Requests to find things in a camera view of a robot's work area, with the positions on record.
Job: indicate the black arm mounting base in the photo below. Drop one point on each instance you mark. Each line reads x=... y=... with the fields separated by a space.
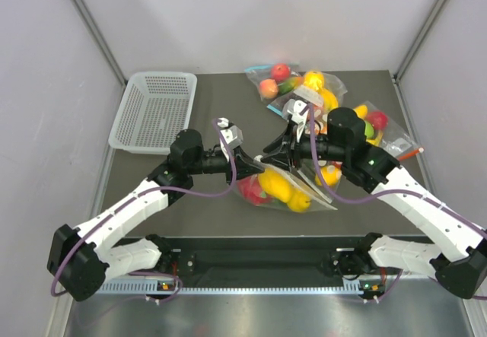
x=264 y=260

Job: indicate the blue zip bag with grapes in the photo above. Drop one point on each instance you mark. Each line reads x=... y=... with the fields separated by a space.
x=302 y=93

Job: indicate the clear bag with lemon banana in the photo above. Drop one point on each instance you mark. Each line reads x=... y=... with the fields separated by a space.
x=328 y=86

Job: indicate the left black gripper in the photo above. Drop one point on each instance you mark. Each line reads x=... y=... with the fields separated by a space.
x=243 y=165

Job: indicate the green fake apple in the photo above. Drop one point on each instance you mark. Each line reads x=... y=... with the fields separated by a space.
x=368 y=130

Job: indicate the yellow fake mango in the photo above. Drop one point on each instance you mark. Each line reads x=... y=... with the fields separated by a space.
x=275 y=185
x=299 y=201

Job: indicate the white perforated plastic basket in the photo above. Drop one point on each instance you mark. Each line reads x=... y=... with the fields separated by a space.
x=155 y=107

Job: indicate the polka dot zip bag front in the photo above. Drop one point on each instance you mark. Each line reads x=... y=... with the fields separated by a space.
x=276 y=204

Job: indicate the red fake strawberry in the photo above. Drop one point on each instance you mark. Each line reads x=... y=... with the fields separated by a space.
x=252 y=191

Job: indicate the red fake apple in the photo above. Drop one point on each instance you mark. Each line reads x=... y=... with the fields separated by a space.
x=280 y=72

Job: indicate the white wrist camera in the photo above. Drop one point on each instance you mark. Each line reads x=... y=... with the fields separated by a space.
x=296 y=111
x=230 y=135

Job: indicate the yellow fake lemon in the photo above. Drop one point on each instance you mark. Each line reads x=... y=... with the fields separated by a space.
x=331 y=175

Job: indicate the polka dot zip bag right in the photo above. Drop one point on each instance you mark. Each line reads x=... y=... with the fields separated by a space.
x=316 y=183

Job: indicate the grey slotted cable duct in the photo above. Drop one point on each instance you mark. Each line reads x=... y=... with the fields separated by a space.
x=164 y=286

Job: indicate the fake peach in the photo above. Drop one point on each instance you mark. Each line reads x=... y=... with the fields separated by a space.
x=268 y=89

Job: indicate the orange zip bag with fruit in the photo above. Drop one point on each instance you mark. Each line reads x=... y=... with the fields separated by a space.
x=388 y=134

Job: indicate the polka dot zip bag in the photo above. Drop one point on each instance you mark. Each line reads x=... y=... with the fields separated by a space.
x=276 y=204
x=316 y=183

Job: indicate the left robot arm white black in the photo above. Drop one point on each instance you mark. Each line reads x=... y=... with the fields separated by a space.
x=82 y=258

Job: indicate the clear bag with apple peach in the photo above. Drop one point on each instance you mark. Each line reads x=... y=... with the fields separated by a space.
x=258 y=73

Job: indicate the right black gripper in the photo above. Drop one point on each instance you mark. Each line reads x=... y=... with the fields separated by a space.
x=284 y=152

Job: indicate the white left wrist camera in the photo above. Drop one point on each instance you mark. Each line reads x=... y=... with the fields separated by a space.
x=230 y=135

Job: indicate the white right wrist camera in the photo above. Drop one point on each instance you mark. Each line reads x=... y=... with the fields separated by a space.
x=296 y=111

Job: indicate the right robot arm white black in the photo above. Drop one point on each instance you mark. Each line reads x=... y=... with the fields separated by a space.
x=455 y=256

